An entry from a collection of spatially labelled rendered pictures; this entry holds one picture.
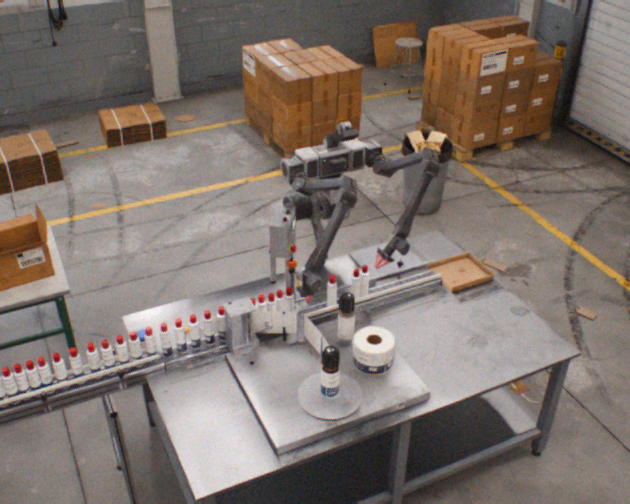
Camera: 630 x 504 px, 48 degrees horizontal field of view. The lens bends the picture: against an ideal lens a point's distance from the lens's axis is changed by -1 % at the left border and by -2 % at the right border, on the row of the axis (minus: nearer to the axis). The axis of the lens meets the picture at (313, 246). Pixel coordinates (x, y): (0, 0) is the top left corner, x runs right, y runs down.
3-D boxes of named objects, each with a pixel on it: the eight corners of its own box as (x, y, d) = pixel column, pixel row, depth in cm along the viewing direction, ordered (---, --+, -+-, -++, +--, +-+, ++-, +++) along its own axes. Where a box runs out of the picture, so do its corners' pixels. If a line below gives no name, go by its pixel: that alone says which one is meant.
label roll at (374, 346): (400, 365, 359) (403, 343, 351) (368, 381, 350) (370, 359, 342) (376, 342, 373) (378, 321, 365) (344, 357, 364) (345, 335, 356)
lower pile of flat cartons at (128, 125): (107, 148, 750) (104, 130, 737) (100, 128, 791) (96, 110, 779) (168, 138, 770) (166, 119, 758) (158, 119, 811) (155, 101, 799)
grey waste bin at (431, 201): (414, 221, 634) (420, 159, 599) (389, 199, 666) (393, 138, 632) (454, 211, 649) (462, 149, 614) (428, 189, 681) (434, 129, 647)
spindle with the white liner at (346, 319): (341, 348, 369) (343, 302, 353) (333, 337, 376) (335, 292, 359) (357, 343, 373) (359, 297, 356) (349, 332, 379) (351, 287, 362)
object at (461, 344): (196, 502, 300) (195, 499, 299) (122, 319, 398) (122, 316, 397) (580, 355, 375) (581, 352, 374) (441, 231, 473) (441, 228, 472)
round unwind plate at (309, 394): (314, 429, 325) (314, 427, 324) (287, 385, 348) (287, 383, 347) (374, 407, 336) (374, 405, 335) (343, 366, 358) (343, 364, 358)
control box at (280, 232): (270, 256, 366) (268, 225, 355) (276, 238, 380) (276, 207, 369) (289, 258, 364) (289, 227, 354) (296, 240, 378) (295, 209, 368)
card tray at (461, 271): (451, 292, 416) (452, 287, 414) (427, 268, 435) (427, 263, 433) (493, 279, 427) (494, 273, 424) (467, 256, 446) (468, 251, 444)
